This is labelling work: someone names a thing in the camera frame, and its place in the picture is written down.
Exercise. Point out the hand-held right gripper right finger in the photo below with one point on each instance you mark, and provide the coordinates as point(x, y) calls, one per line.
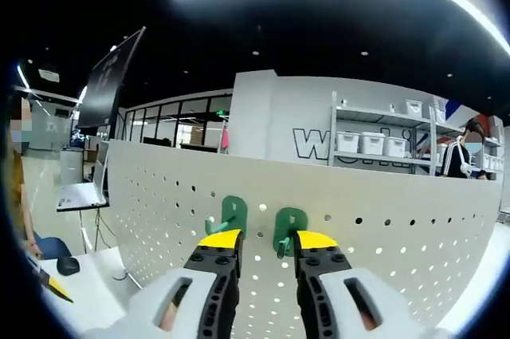
point(338, 307)

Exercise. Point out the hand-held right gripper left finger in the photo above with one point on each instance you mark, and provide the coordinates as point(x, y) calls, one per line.
point(199, 307)

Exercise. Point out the green hook assembly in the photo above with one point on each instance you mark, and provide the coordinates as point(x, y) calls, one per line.
point(235, 211)
point(291, 219)

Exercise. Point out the white perforated mounting plate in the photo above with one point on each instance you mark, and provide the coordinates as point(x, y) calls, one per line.
point(378, 195)

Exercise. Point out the grey mounting plate foot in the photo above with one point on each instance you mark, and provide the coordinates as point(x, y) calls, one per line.
point(120, 276)

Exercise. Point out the black computer mouse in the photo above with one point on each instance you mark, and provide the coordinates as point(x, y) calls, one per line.
point(68, 266)

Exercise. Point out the laptop tripod stand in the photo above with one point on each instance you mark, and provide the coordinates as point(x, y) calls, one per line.
point(82, 231)

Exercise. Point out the white laptop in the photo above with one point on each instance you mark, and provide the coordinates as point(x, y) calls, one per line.
point(79, 195)

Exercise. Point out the person at left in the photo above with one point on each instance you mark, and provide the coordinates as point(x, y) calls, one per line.
point(18, 195)

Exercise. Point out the shelf with white bins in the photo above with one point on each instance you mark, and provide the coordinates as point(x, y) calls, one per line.
point(372, 143)

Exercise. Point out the pink hanging cloth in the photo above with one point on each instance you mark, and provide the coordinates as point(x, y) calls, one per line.
point(225, 139)

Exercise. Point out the grey metal shelf rack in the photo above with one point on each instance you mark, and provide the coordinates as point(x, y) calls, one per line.
point(448, 130)
point(332, 135)

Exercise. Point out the black framed glass partition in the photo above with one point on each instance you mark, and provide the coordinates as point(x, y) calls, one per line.
point(167, 115)

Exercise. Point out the large black display screen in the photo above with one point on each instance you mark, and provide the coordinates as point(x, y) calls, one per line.
point(105, 83)

